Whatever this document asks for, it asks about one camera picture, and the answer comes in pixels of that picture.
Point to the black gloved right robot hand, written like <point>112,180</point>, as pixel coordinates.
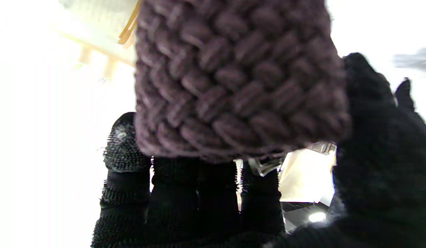
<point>378,172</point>

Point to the printed room scene backdrop curtain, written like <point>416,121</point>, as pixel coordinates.
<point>95,38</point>

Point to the black woven belt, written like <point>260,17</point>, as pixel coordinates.
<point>233,75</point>

